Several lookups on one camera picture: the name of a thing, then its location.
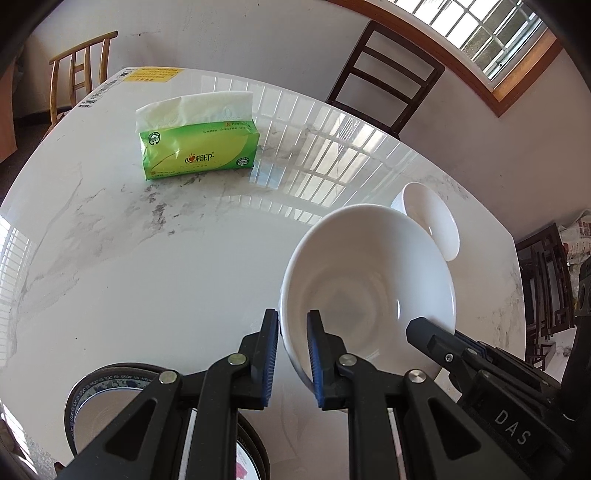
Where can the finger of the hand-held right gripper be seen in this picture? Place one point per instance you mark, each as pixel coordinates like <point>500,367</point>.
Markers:
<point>475,346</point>
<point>429,337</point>

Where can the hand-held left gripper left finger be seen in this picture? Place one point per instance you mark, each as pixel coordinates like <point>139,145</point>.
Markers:
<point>271,369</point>

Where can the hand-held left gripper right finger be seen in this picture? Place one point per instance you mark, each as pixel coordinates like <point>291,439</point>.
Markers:
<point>313,364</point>

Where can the large white orange-striped bowl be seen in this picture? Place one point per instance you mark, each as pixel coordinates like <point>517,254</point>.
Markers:
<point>369,277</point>

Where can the white bowl with blue cartoon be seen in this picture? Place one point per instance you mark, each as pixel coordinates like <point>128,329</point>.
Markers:
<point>429,217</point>

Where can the large oval blue-white plate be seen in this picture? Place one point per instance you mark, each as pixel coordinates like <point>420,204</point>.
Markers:
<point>120,367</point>

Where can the white plate with pink flowers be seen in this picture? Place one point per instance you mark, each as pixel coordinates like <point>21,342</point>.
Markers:
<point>111,415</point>

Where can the dark carved wooden chair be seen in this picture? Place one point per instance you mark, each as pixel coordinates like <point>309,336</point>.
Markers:
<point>551,277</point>

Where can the newspaper bundle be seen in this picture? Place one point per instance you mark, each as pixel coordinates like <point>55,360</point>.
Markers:
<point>579,235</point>

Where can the green tissue pack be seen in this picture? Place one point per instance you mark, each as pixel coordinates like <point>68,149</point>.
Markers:
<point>198,152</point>

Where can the rectangular yellow label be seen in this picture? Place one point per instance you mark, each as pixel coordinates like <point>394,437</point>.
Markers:
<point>150,74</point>

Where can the white barcode label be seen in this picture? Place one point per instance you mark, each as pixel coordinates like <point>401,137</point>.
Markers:
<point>97,94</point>

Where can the light wooden chair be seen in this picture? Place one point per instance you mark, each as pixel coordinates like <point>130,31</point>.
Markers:
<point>83,47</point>

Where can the window with wooden frame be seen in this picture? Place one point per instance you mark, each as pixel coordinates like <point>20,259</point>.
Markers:
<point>461,27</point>

